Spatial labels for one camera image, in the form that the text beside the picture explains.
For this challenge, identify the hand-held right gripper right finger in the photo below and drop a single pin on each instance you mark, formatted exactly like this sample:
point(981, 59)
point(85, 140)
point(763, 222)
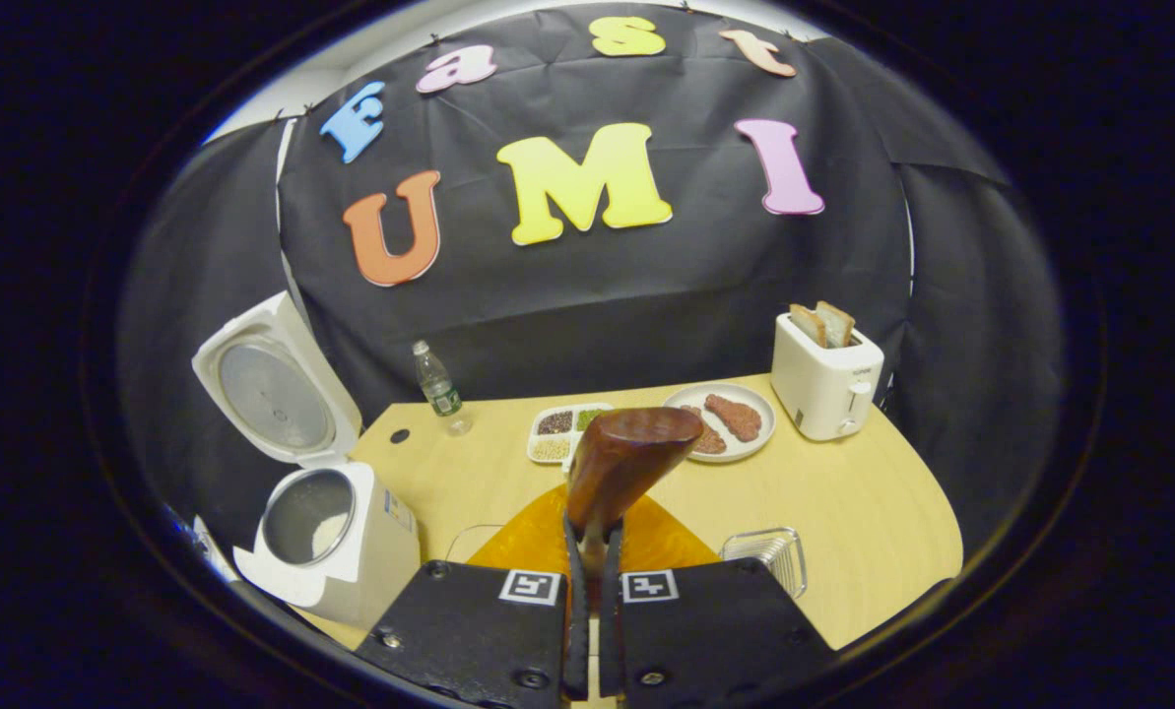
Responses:
point(611, 650)

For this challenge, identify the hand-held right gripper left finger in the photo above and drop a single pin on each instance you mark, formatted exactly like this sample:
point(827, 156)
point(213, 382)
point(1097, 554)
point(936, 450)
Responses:
point(577, 650)

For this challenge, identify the clear plastic rice container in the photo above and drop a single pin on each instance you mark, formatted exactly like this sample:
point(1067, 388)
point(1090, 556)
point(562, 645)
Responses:
point(469, 542)

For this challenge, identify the brown wooden spoon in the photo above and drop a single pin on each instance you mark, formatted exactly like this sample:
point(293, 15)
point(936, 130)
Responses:
point(621, 463)

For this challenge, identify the white rice cooker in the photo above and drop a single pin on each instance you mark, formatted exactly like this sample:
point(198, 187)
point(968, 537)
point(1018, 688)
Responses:
point(370, 561)

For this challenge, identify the white divided grain tray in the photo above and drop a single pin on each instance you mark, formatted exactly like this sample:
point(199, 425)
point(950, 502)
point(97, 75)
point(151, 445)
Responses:
point(553, 433)

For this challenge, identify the brown meat piece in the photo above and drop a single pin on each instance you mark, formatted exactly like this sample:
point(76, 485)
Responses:
point(710, 441)
point(735, 418)

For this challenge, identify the white round plate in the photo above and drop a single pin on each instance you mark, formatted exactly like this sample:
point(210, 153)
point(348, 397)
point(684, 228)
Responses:
point(759, 443)

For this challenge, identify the clear plastic water bottle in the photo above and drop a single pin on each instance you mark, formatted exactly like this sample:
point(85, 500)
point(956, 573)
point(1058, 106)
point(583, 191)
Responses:
point(437, 389)

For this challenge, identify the white toaster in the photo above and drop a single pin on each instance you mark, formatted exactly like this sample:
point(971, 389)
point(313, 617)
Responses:
point(823, 389)

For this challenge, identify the black backdrop cloth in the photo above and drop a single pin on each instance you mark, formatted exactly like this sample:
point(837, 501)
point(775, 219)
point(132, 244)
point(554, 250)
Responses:
point(597, 295)

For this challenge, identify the toast bread slice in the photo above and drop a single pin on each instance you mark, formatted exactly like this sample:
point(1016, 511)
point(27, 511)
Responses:
point(808, 325)
point(836, 323)

